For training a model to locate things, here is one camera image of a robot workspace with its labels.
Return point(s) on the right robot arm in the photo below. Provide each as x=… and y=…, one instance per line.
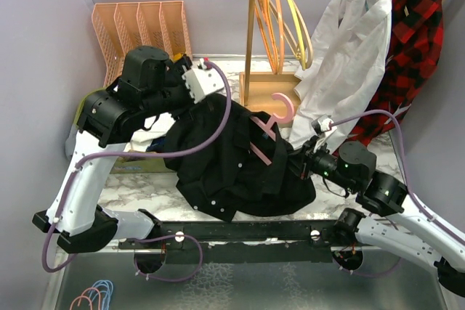
x=391, y=219

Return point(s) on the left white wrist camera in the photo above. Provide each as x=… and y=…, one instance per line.
x=201, y=83

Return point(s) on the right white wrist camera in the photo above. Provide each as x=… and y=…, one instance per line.
x=323, y=127

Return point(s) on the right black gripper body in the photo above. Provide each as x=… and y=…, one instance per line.
x=314, y=158

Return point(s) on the red black plaid shirt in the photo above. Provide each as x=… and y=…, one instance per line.
x=413, y=56

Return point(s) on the white hanging shirt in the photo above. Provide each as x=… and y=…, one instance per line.
x=350, y=48

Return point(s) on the blue hanger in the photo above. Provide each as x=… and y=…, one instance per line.
x=106, y=288

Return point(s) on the pink hanger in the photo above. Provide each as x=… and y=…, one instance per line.
x=274, y=119
x=84, y=302

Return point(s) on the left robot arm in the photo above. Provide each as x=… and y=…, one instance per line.
x=150, y=85

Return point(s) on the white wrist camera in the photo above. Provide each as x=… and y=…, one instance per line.
x=201, y=83
x=323, y=127

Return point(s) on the orange hanger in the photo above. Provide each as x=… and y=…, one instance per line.
x=269, y=17

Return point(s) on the pink mesh file organizer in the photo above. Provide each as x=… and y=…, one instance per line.
x=123, y=26

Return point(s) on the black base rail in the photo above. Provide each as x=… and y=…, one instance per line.
x=262, y=241

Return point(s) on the green laundry basket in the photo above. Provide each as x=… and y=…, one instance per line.
x=138, y=165

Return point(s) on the wooden clothes rack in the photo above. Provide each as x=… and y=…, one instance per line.
x=272, y=92

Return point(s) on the white shirt in basket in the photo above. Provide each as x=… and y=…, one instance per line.
x=142, y=139

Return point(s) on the yellow hanger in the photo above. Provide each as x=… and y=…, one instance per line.
x=294, y=12

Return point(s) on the pink hanger on floor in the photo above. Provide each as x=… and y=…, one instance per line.
x=84, y=302

